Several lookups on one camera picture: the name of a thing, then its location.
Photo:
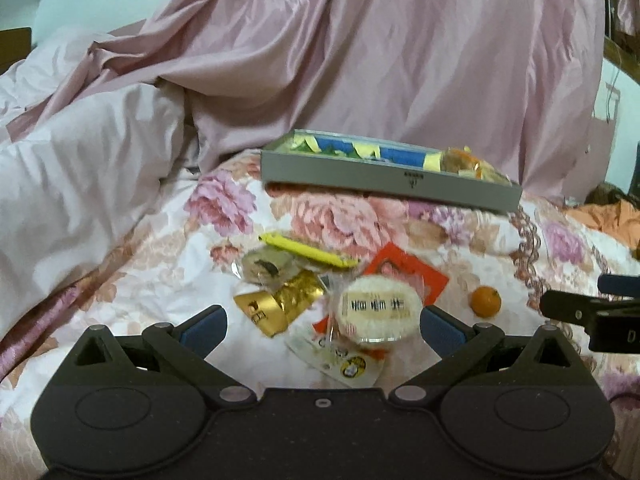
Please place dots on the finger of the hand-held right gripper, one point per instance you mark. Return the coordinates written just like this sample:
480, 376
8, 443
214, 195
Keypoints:
620, 285
565, 305

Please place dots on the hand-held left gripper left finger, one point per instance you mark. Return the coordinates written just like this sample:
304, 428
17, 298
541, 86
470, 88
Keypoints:
206, 327

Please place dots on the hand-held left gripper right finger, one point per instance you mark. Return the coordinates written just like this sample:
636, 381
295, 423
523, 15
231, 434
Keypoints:
440, 327

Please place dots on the small orange mandarin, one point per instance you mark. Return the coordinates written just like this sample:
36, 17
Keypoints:
485, 302

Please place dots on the round rice cracker packet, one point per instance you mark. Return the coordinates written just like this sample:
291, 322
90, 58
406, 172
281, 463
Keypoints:
377, 310

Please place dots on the clear twisted biscuit packet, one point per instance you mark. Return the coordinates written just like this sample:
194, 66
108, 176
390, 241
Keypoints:
267, 267

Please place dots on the grey cardboard box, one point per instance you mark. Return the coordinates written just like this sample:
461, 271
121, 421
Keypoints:
380, 185

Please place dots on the orange cloth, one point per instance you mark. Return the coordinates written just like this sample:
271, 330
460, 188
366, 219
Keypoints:
607, 222

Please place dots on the gold foil snack packet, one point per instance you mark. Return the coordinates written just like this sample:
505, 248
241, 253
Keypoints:
270, 305

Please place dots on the floral bedsheet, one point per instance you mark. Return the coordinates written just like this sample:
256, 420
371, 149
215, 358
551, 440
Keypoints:
165, 260

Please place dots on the dark brown cloth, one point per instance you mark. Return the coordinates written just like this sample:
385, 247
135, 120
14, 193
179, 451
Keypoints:
602, 194

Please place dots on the white packet with round label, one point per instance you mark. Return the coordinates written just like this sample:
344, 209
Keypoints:
320, 355

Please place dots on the yellow stick packet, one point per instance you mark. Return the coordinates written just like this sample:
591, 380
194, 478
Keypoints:
305, 251

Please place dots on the clear wrapped pastry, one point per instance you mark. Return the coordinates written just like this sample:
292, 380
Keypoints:
465, 162

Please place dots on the blue and yellow snack packet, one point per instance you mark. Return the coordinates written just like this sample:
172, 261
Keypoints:
400, 156

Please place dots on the white duvet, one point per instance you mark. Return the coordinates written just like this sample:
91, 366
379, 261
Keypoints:
75, 185

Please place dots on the pink satin quilt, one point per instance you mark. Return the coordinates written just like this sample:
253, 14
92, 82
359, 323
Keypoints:
375, 60

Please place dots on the wooden headboard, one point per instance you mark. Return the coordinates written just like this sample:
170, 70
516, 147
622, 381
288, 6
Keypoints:
14, 50

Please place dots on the white wall fixture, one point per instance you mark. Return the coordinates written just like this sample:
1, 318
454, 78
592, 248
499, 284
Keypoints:
613, 102

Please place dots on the wooden bed frame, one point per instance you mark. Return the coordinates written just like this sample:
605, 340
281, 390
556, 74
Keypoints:
617, 45

